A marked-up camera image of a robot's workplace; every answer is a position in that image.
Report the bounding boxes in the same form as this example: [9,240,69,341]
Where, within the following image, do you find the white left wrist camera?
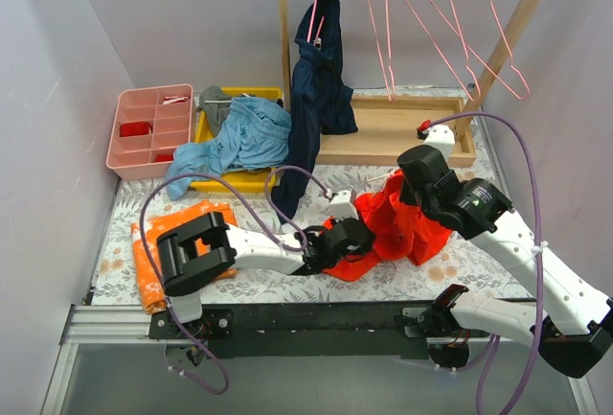
[328,190,359,220]

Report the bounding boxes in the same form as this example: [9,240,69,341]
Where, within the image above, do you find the grey garment in tray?
[198,84,233,137]

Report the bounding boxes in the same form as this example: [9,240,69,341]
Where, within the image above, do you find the navy blue mesh shorts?
[270,0,359,220]

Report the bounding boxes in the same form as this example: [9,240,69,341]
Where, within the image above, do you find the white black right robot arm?
[397,145,612,379]

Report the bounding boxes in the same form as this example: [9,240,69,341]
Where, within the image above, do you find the pink wire hanger with navy shorts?
[306,0,325,45]

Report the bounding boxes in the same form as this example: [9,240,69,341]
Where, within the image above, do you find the yellow plastic tray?
[191,86,283,194]

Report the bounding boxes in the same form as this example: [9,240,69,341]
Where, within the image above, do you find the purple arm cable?
[138,165,331,396]
[425,111,547,415]

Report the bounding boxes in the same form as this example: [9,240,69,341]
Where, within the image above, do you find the bright red-orange shorts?
[325,170,452,282]

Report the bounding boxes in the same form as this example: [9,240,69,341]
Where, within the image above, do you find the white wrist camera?
[328,190,359,220]
[417,120,456,160]

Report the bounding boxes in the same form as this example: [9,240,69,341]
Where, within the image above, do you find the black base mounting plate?
[148,300,494,361]

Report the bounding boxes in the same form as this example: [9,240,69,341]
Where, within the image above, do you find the wooden clothes rack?
[278,0,541,168]

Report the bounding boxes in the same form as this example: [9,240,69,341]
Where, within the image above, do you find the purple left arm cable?
[138,165,331,396]

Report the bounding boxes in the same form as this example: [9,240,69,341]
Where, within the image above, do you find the floral patterned table mat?
[90,88,535,305]

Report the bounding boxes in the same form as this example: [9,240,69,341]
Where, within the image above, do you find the aluminium frame rail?
[40,303,154,415]

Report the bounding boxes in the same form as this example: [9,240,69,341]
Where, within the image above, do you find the pink divided organizer bin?
[106,83,195,181]

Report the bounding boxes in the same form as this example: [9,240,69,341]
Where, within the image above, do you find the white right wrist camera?
[417,120,456,160]

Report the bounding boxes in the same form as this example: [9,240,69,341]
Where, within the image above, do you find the light blue shorts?
[166,97,292,200]

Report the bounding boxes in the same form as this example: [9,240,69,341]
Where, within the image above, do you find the red item in bin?
[119,121,153,138]

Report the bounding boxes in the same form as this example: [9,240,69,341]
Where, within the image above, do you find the orange white tie-dye shorts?
[130,199,238,315]

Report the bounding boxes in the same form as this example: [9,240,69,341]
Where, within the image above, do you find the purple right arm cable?
[425,111,547,415]

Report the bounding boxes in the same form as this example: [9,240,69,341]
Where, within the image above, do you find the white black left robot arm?
[156,212,375,338]

